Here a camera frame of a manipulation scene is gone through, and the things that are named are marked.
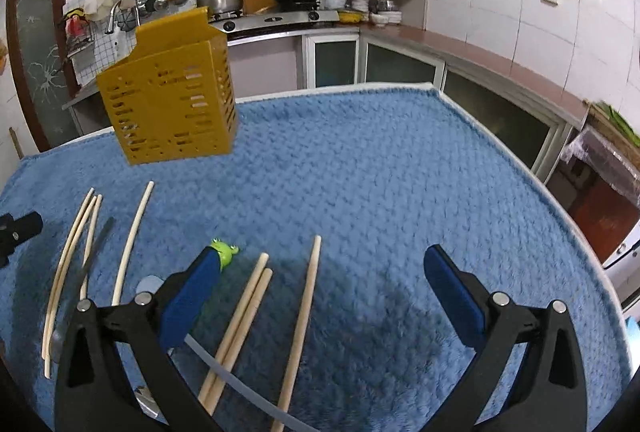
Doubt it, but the dark grey handled utensil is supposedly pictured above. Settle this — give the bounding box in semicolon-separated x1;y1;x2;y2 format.
50;216;115;364

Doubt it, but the cream chopstick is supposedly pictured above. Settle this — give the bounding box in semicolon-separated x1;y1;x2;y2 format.
41;188;96;362
42;208;93;380
79;194;103;300

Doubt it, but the cream chopstick isolated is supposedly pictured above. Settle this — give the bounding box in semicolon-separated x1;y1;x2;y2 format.
111;181;154;305

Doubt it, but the wooden chopstick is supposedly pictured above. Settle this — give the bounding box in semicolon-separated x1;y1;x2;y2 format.
198;252;269;405
278;235;322;412
203;267;272;416

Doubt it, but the green frog handled utensil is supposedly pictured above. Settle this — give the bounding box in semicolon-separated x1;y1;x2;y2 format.
209;239;240;270

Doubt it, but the yellow perforated utensil holder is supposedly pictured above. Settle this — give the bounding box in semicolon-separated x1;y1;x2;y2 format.
96;7;239;165

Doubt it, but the steel sink faucet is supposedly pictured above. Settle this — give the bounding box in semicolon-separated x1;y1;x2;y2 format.
104;0;141;35

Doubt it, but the brown framed glass door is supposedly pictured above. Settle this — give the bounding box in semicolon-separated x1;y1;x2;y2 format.
6;0;80;151

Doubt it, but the blue textured towel mat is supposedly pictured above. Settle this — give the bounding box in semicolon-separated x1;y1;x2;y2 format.
1;88;631;431

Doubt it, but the steel gas stove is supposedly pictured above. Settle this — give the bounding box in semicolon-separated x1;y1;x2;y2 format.
210;10;340;34

